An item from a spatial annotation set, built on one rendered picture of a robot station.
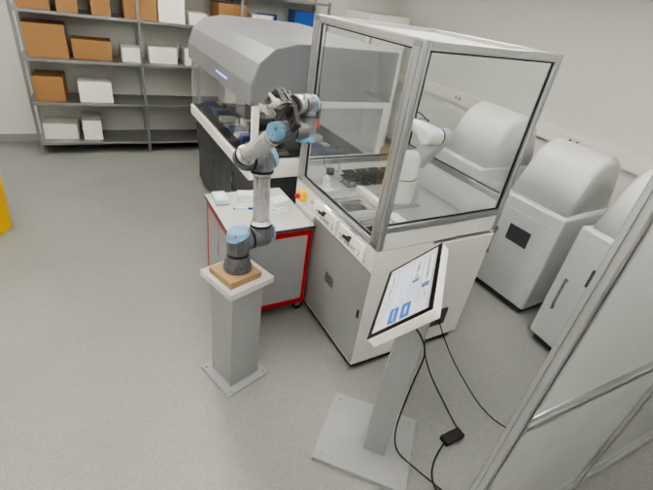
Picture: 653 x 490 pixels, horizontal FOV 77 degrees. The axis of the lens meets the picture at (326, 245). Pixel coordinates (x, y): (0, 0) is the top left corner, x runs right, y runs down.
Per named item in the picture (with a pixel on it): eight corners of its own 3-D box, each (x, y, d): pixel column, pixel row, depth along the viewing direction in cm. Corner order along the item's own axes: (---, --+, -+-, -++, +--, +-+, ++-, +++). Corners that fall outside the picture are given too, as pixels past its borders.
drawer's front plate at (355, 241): (360, 262, 236) (364, 246, 230) (335, 237, 256) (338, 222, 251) (363, 262, 236) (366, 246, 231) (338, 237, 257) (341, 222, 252)
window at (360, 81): (372, 236, 228) (414, 48, 178) (304, 176, 289) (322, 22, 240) (373, 236, 228) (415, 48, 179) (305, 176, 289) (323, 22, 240)
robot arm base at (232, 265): (238, 278, 211) (238, 262, 206) (217, 267, 217) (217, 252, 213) (257, 266, 223) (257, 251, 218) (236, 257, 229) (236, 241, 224)
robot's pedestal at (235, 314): (228, 398, 243) (230, 297, 204) (200, 367, 259) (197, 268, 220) (268, 372, 263) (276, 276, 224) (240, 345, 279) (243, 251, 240)
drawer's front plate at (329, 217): (333, 235, 258) (336, 220, 253) (313, 214, 279) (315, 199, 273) (336, 235, 259) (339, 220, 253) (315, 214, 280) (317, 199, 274)
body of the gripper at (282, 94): (262, 100, 151) (280, 100, 161) (275, 120, 151) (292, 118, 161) (275, 87, 147) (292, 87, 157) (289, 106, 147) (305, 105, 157)
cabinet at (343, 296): (349, 372, 271) (372, 274, 230) (286, 283, 345) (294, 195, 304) (454, 336, 316) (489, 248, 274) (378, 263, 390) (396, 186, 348)
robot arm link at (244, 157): (219, 153, 195) (271, 113, 156) (240, 150, 201) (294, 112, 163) (225, 176, 195) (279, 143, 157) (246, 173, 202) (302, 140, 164)
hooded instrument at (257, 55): (244, 266, 357) (253, 40, 265) (192, 181, 490) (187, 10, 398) (360, 245, 413) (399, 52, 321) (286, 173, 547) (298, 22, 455)
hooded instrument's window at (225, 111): (249, 166, 313) (251, 105, 289) (192, 104, 441) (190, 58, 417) (372, 158, 366) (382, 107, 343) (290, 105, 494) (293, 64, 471)
